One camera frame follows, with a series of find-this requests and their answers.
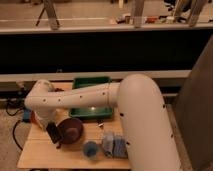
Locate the purple bowl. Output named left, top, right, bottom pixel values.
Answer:
left=58, top=118, right=84, bottom=144

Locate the blue box on floor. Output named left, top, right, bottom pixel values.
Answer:
left=22, top=109, right=31, bottom=122

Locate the small blue cup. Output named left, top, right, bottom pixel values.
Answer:
left=83, top=141, right=98, bottom=159

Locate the blue folded cloth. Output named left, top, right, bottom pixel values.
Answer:
left=101, top=132, right=128, bottom=158

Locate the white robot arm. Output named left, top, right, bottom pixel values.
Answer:
left=25, top=74, right=182, bottom=171

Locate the orange red bowl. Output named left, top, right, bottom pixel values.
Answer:
left=30, top=112, right=37, bottom=124

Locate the black floor cable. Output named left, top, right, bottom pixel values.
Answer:
left=12, top=119, right=24, bottom=152

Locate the green plastic tray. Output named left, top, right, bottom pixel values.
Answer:
left=69, top=76, right=113, bottom=120

